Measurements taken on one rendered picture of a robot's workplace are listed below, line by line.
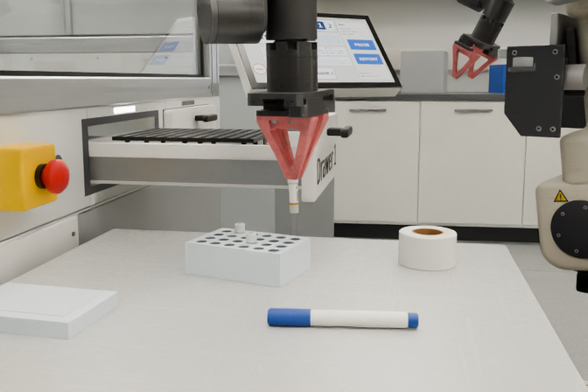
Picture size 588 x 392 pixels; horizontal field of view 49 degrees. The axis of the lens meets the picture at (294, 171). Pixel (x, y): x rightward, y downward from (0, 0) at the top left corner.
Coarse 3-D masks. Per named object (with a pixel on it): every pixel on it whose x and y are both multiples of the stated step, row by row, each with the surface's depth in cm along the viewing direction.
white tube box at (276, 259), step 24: (192, 240) 77; (216, 240) 77; (240, 240) 77; (264, 240) 77; (288, 240) 77; (192, 264) 76; (216, 264) 75; (240, 264) 73; (264, 264) 72; (288, 264) 73
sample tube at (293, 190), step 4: (288, 180) 74; (292, 180) 74; (296, 180) 74; (288, 184) 75; (292, 184) 74; (296, 184) 74; (292, 188) 74; (296, 188) 74; (292, 192) 74; (296, 192) 75; (292, 196) 75; (296, 196) 75; (292, 200) 75; (296, 200) 75; (292, 204) 75; (296, 204) 75; (292, 208) 75; (296, 208) 75; (292, 212) 75; (296, 212) 75
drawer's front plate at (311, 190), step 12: (336, 120) 114; (324, 132) 98; (324, 144) 99; (336, 144) 115; (312, 156) 89; (324, 156) 99; (336, 156) 116; (312, 168) 89; (336, 168) 116; (312, 180) 89; (324, 180) 100; (312, 192) 89
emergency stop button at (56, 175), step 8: (56, 160) 75; (48, 168) 74; (56, 168) 74; (64, 168) 75; (48, 176) 73; (56, 176) 74; (64, 176) 75; (48, 184) 74; (56, 184) 74; (64, 184) 75; (56, 192) 75
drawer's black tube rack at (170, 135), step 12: (132, 132) 107; (144, 132) 107; (156, 132) 107; (168, 132) 107; (180, 132) 107; (192, 132) 108; (204, 132) 107; (216, 132) 107; (228, 132) 107; (240, 132) 107; (252, 132) 107; (264, 144) 112
